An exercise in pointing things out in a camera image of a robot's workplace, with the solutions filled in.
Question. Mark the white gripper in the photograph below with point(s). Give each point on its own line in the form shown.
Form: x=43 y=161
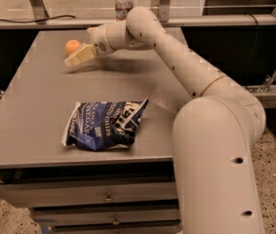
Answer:
x=98 y=40

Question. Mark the clear plastic water bottle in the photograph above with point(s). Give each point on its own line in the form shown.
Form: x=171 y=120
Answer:
x=122 y=8

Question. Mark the grey drawer cabinet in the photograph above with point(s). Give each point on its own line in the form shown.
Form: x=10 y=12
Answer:
x=88 y=150

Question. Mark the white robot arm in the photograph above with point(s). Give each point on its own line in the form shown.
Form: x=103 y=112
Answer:
x=212 y=134

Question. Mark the blue potato chip bag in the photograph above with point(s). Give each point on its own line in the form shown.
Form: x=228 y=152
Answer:
x=104 y=125

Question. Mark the orange fruit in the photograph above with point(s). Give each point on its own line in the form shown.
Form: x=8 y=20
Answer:
x=71 y=46

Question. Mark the middle grey drawer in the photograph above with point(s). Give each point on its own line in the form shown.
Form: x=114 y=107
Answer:
x=103 y=216

